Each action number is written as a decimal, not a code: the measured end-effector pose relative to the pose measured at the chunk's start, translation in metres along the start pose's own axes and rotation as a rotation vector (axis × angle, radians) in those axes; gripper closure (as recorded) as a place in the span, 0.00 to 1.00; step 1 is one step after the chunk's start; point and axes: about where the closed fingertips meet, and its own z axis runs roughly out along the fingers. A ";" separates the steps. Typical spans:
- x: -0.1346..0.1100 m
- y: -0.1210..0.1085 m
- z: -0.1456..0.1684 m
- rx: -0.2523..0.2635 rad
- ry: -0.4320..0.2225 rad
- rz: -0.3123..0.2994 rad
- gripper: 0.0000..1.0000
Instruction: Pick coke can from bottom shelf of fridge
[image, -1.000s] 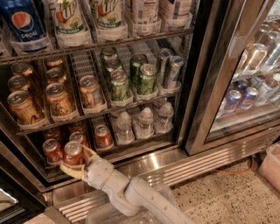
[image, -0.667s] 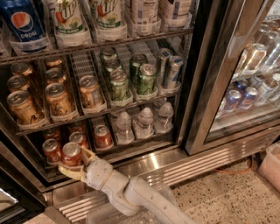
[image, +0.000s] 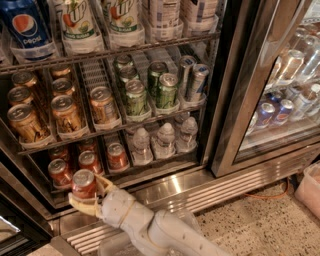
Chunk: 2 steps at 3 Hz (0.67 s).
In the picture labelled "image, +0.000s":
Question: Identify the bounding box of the orange can front left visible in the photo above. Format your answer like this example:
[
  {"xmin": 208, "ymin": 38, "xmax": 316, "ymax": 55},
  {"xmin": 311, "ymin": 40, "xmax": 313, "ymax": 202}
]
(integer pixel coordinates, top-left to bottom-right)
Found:
[{"xmin": 7, "ymin": 104, "xmax": 50, "ymax": 143}]

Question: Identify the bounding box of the orange cable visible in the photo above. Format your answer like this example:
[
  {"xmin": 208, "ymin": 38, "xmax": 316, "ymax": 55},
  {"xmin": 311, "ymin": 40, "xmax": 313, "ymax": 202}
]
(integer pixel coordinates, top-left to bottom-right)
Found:
[{"xmin": 244, "ymin": 177, "xmax": 290, "ymax": 201}]

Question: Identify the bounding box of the orange can left back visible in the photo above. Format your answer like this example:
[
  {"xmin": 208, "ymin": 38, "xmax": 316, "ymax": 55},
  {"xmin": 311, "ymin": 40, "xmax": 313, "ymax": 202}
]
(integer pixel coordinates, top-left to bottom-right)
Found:
[{"xmin": 11, "ymin": 71, "xmax": 38, "ymax": 87}]

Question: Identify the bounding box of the white labelled bottle left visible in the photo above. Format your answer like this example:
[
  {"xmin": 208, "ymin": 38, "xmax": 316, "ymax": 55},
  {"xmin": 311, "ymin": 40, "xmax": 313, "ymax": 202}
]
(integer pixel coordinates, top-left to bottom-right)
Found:
[{"xmin": 142, "ymin": 0, "xmax": 180, "ymax": 29}]

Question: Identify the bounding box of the green can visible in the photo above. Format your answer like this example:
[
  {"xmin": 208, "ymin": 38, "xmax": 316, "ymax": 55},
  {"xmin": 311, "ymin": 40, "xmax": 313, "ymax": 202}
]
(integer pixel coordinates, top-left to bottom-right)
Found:
[
  {"xmin": 147, "ymin": 61, "xmax": 168, "ymax": 98},
  {"xmin": 156, "ymin": 73, "xmax": 178, "ymax": 109},
  {"xmin": 125, "ymin": 79, "xmax": 146, "ymax": 116},
  {"xmin": 114, "ymin": 54, "xmax": 134, "ymax": 71},
  {"xmin": 119, "ymin": 66, "xmax": 140, "ymax": 86}
]

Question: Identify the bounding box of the clear plastic bin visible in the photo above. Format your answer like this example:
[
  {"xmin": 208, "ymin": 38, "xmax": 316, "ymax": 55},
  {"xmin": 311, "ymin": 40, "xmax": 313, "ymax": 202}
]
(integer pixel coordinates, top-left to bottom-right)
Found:
[
  {"xmin": 295, "ymin": 161, "xmax": 320, "ymax": 219},
  {"xmin": 97, "ymin": 210, "xmax": 202, "ymax": 256}
]

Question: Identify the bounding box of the blue pepsi bottle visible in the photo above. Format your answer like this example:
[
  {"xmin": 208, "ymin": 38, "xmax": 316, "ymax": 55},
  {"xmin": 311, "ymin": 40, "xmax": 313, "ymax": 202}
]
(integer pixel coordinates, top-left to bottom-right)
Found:
[{"xmin": 0, "ymin": 0, "xmax": 55, "ymax": 62}]

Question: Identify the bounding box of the clear plastic bin front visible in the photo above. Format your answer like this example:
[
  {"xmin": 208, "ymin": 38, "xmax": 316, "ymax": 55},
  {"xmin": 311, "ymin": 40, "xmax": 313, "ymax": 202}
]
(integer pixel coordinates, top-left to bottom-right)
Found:
[{"xmin": 97, "ymin": 210, "xmax": 202, "ymax": 256}]

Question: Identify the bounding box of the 7up bottle left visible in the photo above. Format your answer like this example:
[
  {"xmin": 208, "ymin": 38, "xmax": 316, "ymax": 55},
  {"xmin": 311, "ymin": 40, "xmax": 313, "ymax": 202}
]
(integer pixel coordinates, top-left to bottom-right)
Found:
[{"xmin": 53, "ymin": 0, "xmax": 96, "ymax": 40}]

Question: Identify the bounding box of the blue pepsi can left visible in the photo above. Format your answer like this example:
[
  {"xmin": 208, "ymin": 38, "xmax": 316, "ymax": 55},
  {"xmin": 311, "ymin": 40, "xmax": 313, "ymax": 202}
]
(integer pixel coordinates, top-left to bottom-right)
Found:
[{"xmin": 256, "ymin": 102, "xmax": 275, "ymax": 128}]

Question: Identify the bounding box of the green can left middle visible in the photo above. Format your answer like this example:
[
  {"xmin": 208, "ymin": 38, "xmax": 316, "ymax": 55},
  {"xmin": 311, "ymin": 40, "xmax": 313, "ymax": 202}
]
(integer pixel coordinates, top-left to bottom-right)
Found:
[{"xmin": 119, "ymin": 66, "xmax": 140, "ymax": 86}]

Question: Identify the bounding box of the clear water bottle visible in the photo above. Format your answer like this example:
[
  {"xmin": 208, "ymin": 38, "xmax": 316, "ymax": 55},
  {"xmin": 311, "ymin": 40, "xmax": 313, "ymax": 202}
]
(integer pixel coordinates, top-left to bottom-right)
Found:
[
  {"xmin": 176, "ymin": 117, "xmax": 198, "ymax": 153},
  {"xmin": 132, "ymin": 127, "xmax": 153, "ymax": 165},
  {"xmin": 152, "ymin": 123, "xmax": 175, "ymax": 159}
]

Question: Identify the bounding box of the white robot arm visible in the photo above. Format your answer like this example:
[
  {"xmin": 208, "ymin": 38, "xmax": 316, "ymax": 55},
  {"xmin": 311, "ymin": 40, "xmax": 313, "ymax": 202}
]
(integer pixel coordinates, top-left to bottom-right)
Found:
[{"xmin": 69, "ymin": 170, "xmax": 231, "ymax": 256}]

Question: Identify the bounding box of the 7up bottle right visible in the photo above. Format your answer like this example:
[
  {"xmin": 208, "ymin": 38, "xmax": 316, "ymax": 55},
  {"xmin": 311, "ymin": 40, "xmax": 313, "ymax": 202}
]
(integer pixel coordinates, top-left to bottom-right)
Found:
[{"xmin": 103, "ymin": 0, "xmax": 138, "ymax": 33}]

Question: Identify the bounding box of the red coke can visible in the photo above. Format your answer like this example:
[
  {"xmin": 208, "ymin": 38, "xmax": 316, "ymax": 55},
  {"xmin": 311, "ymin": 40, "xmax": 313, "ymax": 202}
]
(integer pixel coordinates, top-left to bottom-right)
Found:
[
  {"xmin": 72, "ymin": 169, "xmax": 97, "ymax": 199},
  {"xmin": 107, "ymin": 143, "xmax": 128, "ymax": 171},
  {"xmin": 48, "ymin": 159, "xmax": 73, "ymax": 186},
  {"xmin": 48, "ymin": 146, "xmax": 70, "ymax": 161},
  {"xmin": 78, "ymin": 151, "xmax": 103, "ymax": 174}
]

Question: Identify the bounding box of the slim silver can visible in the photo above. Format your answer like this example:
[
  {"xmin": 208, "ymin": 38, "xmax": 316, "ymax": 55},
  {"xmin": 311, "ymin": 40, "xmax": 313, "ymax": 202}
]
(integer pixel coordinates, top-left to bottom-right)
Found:
[
  {"xmin": 185, "ymin": 63, "xmax": 210, "ymax": 102},
  {"xmin": 178, "ymin": 55, "xmax": 196, "ymax": 95}
]

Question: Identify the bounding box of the clear water bottle right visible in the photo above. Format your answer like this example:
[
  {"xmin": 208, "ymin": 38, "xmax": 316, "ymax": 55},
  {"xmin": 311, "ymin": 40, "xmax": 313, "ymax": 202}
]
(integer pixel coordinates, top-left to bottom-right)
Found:
[{"xmin": 176, "ymin": 117, "xmax": 198, "ymax": 153}]

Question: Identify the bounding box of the clear water bottle middle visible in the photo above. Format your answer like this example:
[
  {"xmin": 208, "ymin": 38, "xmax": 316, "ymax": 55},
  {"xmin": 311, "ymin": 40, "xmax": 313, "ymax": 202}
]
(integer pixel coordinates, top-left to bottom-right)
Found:
[{"xmin": 152, "ymin": 123, "xmax": 175, "ymax": 159}]

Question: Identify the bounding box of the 7up bottle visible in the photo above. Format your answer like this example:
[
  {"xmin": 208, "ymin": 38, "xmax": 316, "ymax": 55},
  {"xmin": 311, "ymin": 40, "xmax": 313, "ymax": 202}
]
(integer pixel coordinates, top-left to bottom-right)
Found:
[
  {"xmin": 53, "ymin": 0, "xmax": 96, "ymax": 40},
  {"xmin": 103, "ymin": 0, "xmax": 138, "ymax": 33}
]

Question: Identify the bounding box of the green can front left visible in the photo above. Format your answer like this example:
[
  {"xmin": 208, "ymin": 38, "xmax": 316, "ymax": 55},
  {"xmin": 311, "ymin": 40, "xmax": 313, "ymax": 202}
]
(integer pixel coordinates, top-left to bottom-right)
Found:
[{"xmin": 125, "ymin": 79, "xmax": 146, "ymax": 116}]

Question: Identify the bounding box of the green can right front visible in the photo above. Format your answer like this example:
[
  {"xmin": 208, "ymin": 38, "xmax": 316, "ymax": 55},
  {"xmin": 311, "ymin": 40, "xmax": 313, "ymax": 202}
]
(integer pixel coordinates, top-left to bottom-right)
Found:
[{"xmin": 156, "ymin": 73, "xmax": 178, "ymax": 109}]

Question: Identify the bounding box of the green can right back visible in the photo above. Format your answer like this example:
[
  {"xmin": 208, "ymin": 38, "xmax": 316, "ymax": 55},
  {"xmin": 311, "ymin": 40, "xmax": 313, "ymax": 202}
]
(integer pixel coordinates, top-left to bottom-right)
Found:
[{"xmin": 147, "ymin": 61, "xmax": 168, "ymax": 98}]

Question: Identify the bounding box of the white labelled bottle right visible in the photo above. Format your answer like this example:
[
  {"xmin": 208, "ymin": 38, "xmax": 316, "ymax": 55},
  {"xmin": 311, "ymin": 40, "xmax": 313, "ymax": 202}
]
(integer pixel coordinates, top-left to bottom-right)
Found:
[{"xmin": 183, "ymin": 0, "xmax": 218, "ymax": 23}]

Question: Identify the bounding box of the clear water bottle left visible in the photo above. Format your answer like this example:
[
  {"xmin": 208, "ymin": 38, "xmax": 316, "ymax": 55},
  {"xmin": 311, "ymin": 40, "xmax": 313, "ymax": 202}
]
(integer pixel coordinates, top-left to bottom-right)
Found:
[{"xmin": 132, "ymin": 127, "xmax": 153, "ymax": 165}]

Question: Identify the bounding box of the orange can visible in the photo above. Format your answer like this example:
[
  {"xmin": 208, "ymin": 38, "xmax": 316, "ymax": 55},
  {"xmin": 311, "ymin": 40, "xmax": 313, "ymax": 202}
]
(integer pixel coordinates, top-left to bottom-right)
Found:
[
  {"xmin": 51, "ymin": 95, "xmax": 82, "ymax": 133},
  {"xmin": 50, "ymin": 64, "xmax": 71, "ymax": 79},
  {"xmin": 52, "ymin": 78, "xmax": 75, "ymax": 96},
  {"xmin": 11, "ymin": 71, "xmax": 38, "ymax": 87},
  {"xmin": 7, "ymin": 104, "xmax": 50, "ymax": 143},
  {"xmin": 8, "ymin": 86, "xmax": 33, "ymax": 106}
]

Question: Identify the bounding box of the slim silver can right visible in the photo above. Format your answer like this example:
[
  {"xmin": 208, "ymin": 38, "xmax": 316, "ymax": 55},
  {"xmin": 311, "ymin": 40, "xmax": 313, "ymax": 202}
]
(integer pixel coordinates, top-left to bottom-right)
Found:
[{"xmin": 185, "ymin": 63, "xmax": 210, "ymax": 102}]

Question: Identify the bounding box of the fridge bottom vent grille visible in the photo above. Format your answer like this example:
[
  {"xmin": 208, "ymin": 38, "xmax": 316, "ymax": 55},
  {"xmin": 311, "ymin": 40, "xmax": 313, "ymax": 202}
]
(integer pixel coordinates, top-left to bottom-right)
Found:
[{"xmin": 61, "ymin": 151, "xmax": 320, "ymax": 256}]

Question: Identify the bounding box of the glass fridge door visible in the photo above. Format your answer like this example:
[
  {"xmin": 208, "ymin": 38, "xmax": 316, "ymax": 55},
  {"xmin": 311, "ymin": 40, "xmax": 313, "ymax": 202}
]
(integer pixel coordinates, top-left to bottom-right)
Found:
[{"xmin": 207, "ymin": 0, "xmax": 319, "ymax": 180}]

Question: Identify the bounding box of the clear plastic bin right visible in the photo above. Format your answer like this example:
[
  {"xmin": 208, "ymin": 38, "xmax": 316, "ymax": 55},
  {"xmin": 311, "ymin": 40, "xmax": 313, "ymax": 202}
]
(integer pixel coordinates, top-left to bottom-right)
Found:
[{"xmin": 295, "ymin": 161, "xmax": 320, "ymax": 219}]

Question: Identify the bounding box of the slim silver can left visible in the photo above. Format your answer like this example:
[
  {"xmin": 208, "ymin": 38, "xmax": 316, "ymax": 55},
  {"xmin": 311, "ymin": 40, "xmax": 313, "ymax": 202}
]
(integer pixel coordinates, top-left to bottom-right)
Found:
[{"xmin": 178, "ymin": 55, "xmax": 196, "ymax": 95}]

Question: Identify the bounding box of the white labelled bottle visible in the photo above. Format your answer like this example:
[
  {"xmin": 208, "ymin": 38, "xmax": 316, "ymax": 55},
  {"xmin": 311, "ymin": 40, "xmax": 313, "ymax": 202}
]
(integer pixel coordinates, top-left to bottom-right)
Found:
[
  {"xmin": 183, "ymin": 0, "xmax": 218, "ymax": 23},
  {"xmin": 142, "ymin": 0, "xmax": 180, "ymax": 29}
]

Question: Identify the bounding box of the blue pepsi can right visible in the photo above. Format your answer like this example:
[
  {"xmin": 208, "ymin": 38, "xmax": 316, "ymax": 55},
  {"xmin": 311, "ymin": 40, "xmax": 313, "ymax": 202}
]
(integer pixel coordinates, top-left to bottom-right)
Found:
[{"xmin": 273, "ymin": 99, "xmax": 294, "ymax": 125}]

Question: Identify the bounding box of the blue pepsi can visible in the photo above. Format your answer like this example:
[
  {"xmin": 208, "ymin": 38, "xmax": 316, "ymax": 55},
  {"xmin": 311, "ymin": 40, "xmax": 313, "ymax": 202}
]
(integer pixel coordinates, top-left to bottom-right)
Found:
[
  {"xmin": 273, "ymin": 99, "xmax": 294, "ymax": 125},
  {"xmin": 256, "ymin": 102, "xmax": 275, "ymax": 128}
]

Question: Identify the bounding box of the orange can left middle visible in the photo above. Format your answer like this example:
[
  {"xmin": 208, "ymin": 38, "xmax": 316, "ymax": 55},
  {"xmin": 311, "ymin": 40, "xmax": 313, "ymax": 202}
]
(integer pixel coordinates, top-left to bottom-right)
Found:
[{"xmin": 8, "ymin": 86, "xmax": 33, "ymax": 106}]

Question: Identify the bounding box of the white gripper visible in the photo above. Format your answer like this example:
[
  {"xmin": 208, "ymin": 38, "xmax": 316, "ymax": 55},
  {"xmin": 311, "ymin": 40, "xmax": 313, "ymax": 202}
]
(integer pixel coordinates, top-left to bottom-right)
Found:
[{"xmin": 68, "ymin": 175, "xmax": 136, "ymax": 228}]

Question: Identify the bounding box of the green can left back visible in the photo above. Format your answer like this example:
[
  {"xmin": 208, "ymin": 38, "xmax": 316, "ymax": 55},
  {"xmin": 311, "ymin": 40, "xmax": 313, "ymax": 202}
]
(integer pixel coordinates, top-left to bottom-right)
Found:
[{"xmin": 114, "ymin": 54, "xmax": 134, "ymax": 71}]

